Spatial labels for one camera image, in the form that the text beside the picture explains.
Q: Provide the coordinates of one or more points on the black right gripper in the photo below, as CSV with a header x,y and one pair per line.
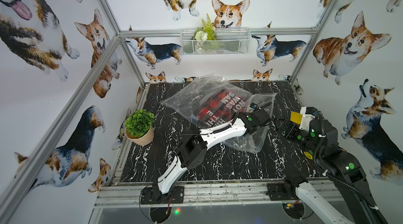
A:
x,y
294,127

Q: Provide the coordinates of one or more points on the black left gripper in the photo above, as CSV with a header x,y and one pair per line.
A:
x,y
263,115

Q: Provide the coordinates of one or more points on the red black plaid shirt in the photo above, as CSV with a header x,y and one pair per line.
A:
x,y
220,107

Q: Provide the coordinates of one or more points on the clear plastic vacuum bag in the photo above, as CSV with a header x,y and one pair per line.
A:
x,y
187,100

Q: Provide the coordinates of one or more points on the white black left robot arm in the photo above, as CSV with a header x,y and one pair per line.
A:
x,y
192,150

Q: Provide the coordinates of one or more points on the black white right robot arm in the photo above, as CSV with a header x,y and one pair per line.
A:
x,y
317,138

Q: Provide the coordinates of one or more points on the yellow plastic spatula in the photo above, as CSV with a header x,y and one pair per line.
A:
x,y
296,117

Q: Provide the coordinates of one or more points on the artificial fern with white flower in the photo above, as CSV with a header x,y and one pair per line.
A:
x,y
204,38

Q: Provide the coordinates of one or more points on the green plant in beige pot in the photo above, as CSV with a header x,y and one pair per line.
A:
x,y
139,127

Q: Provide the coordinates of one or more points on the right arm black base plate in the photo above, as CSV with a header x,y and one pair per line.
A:
x,y
281,191

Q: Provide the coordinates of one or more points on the white wire wall basket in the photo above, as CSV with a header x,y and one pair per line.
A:
x,y
217,42

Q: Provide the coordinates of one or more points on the aluminium front rail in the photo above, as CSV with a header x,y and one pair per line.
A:
x,y
194,195

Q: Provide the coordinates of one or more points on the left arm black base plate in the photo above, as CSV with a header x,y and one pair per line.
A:
x,y
152,196

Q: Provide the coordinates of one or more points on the aluminium frame post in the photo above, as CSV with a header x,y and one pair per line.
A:
x,y
318,29

